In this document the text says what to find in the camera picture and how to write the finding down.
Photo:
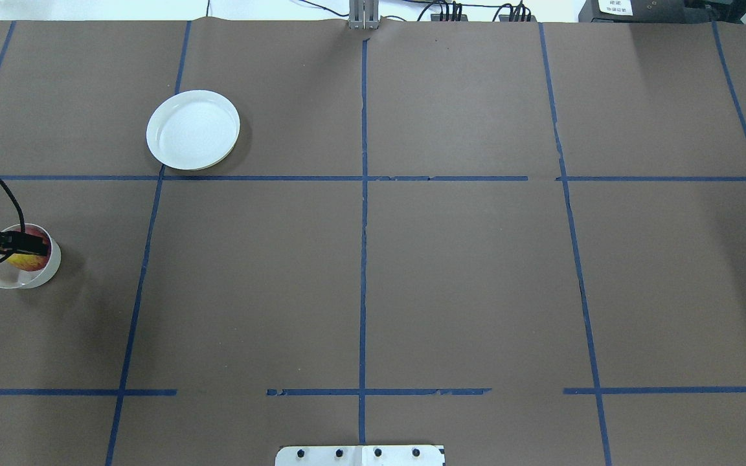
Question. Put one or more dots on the red yellow apple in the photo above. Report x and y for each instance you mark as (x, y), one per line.
(31, 262)

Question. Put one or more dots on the white bowl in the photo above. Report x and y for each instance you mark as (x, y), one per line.
(13, 278)

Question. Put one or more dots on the white plate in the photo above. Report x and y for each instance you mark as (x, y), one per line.
(193, 130)

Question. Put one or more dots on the far black orange adapter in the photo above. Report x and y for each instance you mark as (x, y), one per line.
(444, 12)

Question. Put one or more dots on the black orange adapter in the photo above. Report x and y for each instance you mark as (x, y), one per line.
(444, 12)
(513, 13)

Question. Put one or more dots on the near black orange adapter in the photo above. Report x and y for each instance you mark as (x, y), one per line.
(513, 13)

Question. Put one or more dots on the black computer box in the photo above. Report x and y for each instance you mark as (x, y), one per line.
(664, 12)

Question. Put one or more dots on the white camera stand pedestal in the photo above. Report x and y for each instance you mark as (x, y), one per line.
(361, 455)

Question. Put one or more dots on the aluminium frame post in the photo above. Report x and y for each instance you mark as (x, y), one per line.
(363, 15)

